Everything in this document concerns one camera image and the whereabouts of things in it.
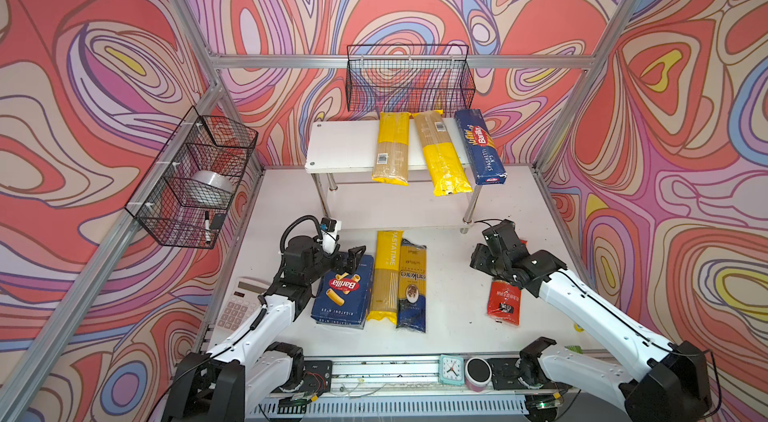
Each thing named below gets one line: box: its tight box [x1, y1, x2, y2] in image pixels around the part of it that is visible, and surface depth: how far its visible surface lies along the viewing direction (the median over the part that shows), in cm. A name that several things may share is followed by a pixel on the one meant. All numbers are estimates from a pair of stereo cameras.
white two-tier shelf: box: [305, 117, 482, 231], surface depth 83 cm
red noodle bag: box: [486, 278, 522, 325], surface depth 84 cm
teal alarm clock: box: [438, 354, 465, 386], surface depth 74 cm
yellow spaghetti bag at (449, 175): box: [414, 110, 473, 196], surface depth 74 cm
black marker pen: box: [205, 210, 211, 244], surface depth 74 cm
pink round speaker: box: [464, 357, 493, 393], surface depth 71 cm
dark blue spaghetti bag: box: [396, 239, 427, 333], surface depth 88 cm
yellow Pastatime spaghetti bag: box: [366, 230, 404, 325], surface depth 90 cm
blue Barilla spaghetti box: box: [454, 109, 508, 185], surface depth 73 cm
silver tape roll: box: [191, 170, 233, 208], surface depth 74 cm
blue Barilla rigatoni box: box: [311, 254, 374, 330], surface depth 81 cm
